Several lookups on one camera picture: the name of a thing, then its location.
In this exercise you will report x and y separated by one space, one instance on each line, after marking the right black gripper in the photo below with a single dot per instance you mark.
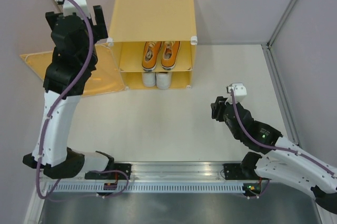
217 108

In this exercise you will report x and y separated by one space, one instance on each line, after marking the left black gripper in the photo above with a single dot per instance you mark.
99 30

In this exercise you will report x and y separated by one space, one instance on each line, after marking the yellow cabinet door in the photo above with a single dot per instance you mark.
105 79

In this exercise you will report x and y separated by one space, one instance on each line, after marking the white sneaker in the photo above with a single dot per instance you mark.
163 80
149 79

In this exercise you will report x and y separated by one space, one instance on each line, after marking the orange canvas sneaker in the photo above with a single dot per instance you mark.
150 53
170 52

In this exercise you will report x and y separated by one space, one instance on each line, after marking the yellow plastic shoe cabinet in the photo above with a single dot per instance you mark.
135 22

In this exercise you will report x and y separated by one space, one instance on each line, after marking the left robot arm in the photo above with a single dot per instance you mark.
73 61

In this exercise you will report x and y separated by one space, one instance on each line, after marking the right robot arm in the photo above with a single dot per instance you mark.
272 156

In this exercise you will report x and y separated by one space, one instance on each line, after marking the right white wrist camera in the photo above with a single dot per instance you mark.
238 90

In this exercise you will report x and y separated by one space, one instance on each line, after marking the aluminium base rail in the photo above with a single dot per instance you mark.
208 171

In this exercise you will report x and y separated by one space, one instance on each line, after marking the right aluminium frame post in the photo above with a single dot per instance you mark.
281 23

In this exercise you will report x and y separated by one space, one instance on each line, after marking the white slotted cable duct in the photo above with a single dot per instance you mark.
160 187

